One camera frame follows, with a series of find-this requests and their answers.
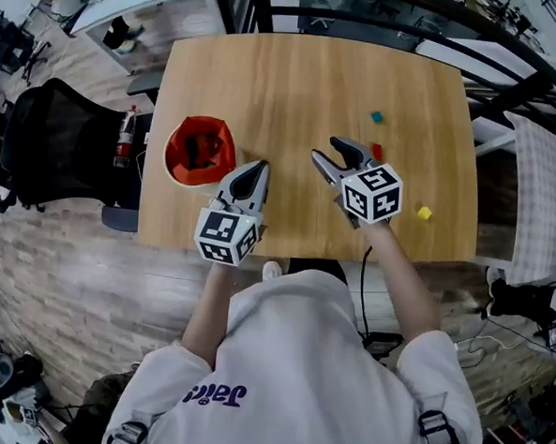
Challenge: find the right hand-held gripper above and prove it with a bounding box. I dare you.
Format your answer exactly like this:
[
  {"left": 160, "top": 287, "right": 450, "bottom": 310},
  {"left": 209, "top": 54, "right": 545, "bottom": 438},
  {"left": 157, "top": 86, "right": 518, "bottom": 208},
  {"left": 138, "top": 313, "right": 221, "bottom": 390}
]
[{"left": 307, "top": 134, "right": 407, "bottom": 233}]

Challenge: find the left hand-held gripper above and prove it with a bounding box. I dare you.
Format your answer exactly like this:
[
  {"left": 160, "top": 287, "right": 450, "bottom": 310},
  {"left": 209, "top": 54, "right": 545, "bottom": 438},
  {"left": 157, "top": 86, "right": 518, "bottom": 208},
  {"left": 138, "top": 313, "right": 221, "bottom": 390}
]
[{"left": 192, "top": 155, "right": 272, "bottom": 268}]

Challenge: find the person's right forearm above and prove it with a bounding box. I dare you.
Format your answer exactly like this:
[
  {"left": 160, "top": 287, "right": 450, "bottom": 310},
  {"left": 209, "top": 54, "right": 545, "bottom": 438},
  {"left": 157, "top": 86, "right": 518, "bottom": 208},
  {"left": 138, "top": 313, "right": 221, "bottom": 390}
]
[{"left": 353, "top": 218, "right": 448, "bottom": 354}]

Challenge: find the person's left forearm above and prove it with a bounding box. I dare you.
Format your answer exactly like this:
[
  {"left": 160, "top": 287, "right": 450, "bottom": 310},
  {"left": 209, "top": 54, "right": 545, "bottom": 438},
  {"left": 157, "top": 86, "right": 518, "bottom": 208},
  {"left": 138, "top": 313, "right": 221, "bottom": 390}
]
[{"left": 179, "top": 257, "right": 248, "bottom": 370}]

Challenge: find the cream bucket with orange liner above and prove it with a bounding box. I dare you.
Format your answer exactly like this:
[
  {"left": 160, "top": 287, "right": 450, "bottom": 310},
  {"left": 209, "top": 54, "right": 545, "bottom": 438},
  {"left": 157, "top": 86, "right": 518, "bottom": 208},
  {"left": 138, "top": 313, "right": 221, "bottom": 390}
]
[{"left": 161, "top": 113, "right": 241, "bottom": 191}]

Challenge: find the person's white shoe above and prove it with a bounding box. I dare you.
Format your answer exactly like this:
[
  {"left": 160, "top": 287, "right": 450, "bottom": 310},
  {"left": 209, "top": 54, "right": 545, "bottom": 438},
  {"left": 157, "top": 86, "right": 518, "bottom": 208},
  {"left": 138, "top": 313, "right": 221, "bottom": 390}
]
[{"left": 262, "top": 259, "right": 284, "bottom": 283}]

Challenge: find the person's black trouser leg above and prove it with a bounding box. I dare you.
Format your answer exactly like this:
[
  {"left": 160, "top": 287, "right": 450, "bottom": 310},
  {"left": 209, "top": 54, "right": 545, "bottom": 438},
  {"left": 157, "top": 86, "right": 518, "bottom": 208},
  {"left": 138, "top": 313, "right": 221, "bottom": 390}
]
[{"left": 286, "top": 257, "right": 352, "bottom": 288}]

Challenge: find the red label soda bottle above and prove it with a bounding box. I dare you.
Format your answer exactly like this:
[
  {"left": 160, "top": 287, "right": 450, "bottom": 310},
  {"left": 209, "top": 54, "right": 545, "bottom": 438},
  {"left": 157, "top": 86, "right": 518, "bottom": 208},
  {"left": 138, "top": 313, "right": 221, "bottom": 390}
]
[{"left": 113, "top": 103, "right": 140, "bottom": 170}]

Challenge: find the white long table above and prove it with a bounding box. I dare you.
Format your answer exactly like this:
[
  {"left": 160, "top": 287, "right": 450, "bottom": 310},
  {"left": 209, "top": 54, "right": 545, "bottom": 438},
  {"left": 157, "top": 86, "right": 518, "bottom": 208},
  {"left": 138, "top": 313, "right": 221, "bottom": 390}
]
[{"left": 413, "top": 35, "right": 544, "bottom": 86}]

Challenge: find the black metal railing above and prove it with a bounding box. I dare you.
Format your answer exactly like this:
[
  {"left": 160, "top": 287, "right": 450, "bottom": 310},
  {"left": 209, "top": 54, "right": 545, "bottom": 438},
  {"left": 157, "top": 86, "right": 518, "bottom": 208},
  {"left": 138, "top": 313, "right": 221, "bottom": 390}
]
[{"left": 196, "top": 0, "right": 556, "bottom": 155}]

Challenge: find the person's white shirt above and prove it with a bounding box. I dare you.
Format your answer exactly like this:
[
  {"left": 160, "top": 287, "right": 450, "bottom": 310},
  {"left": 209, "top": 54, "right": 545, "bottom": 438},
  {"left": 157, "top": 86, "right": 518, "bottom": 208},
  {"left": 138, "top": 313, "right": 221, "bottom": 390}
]
[{"left": 102, "top": 256, "right": 494, "bottom": 444}]

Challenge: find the teal shoe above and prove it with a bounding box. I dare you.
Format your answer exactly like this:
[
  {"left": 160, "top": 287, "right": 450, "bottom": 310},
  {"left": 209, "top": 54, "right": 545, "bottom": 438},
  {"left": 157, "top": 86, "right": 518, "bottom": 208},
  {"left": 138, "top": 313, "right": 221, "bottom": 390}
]
[{"left": 118, "top": 25, "right": 145, "bottom": 57}]

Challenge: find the table with patterned cloth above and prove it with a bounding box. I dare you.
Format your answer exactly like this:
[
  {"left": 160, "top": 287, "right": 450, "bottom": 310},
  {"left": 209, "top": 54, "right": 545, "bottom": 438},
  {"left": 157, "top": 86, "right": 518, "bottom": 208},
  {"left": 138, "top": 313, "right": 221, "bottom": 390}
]
[{"left": 492, "top": 110, "right": 556, "bottom": 289}]

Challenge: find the black mesh office chair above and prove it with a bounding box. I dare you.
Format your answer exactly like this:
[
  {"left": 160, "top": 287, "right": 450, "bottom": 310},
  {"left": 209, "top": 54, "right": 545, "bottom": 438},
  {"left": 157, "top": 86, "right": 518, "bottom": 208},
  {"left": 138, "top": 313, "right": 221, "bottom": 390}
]
[{"left": 0, "top": 63, "right": 161, "bottom": 234}]

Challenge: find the black bag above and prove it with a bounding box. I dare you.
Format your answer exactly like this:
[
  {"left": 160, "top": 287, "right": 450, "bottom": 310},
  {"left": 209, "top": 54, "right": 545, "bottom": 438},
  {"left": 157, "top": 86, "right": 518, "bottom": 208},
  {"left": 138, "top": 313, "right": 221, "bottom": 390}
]
[{"left": 101, "top": 15, "right": 132, "bottom": 52}]

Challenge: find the black swivel chair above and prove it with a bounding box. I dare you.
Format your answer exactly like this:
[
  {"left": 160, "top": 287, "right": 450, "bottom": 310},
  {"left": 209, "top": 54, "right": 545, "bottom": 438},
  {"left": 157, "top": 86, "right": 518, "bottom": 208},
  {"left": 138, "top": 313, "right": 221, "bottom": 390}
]
[{"left": 0, "top": 6, "right": 55, "bottom": 89}]

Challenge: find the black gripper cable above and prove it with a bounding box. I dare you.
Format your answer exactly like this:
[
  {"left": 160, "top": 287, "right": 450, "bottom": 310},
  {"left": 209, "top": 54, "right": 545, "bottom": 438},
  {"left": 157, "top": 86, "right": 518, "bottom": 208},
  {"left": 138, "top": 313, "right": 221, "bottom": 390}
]
[{"left": 355, "top": 244, "right": 376, "bottom": 338}]

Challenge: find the gray black harness strap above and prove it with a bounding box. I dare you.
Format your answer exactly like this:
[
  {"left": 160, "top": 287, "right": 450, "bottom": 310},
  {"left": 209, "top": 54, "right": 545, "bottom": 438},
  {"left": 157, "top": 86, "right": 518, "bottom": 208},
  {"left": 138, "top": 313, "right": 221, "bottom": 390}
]
[
  {"left": 416, "top": 409, "right": 467, "bottom": 444},
  {"left": 106, "top": 420, "right": 149, "bottom": 444}
]

